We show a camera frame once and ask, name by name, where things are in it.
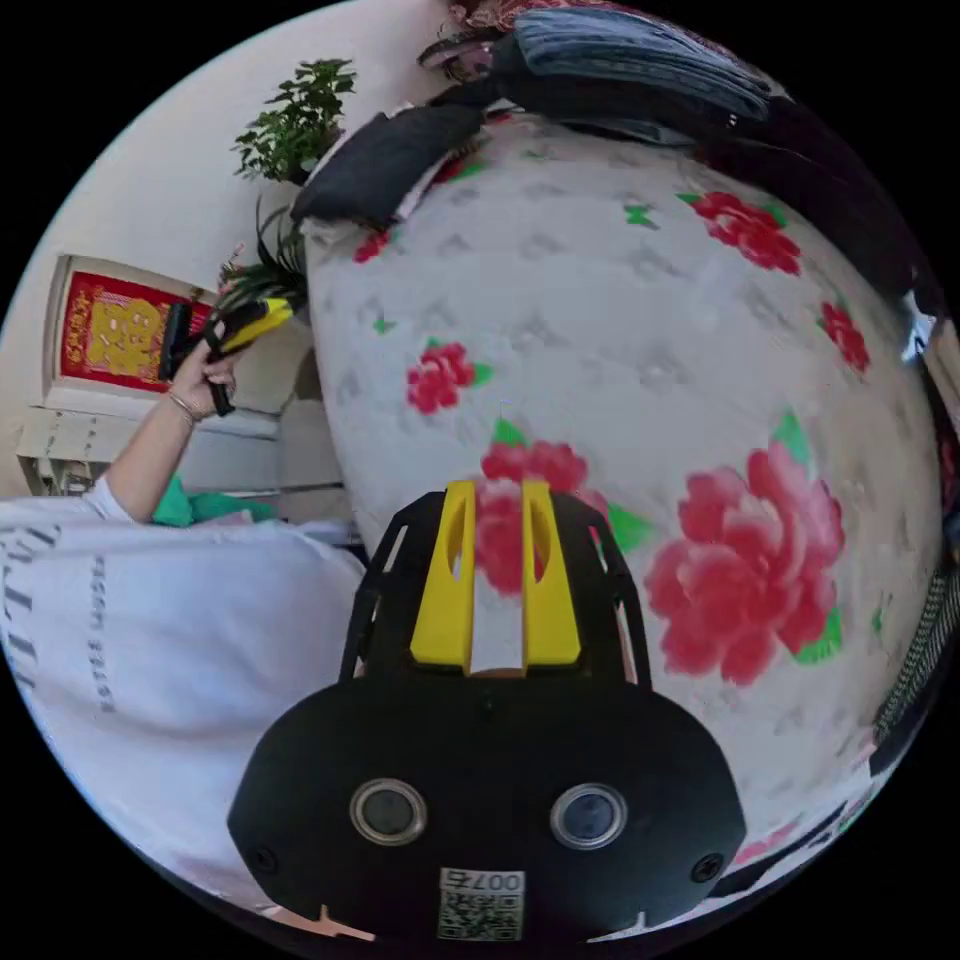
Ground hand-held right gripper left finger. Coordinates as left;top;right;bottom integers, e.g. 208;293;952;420
410;480;479;670

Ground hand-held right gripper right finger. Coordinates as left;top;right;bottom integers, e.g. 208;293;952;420
521;480;583;670

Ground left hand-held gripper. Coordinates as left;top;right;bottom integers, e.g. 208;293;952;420
200;297;295;418

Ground person's left forearm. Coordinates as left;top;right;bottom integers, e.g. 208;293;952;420
107;391;202;524

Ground long-leaved green plant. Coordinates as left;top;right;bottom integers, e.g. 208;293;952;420
215;196;310;318

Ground person's left hand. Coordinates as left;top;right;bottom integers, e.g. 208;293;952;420
167;338;243;421

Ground white cupboard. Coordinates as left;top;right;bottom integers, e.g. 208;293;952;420
14;253;348;498

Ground red gold framed picture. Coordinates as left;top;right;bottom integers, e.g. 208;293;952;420
43;253;220;400

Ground dark gray garment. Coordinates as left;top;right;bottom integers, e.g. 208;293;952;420
289;103;486;231

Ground leafy green plant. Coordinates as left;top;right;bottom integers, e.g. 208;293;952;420
230;58;359;187

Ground green cloth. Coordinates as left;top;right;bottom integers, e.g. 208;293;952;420
152;475;280;528

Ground bed with red flower sheet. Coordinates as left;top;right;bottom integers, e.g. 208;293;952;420
299;112;948;905

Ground person's body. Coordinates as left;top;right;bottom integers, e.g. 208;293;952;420
0;476;370;915

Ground black white checked garment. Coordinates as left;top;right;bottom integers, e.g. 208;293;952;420
872;566;960;778

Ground pile of clothes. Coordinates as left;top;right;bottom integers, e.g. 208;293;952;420
416;0;783;145

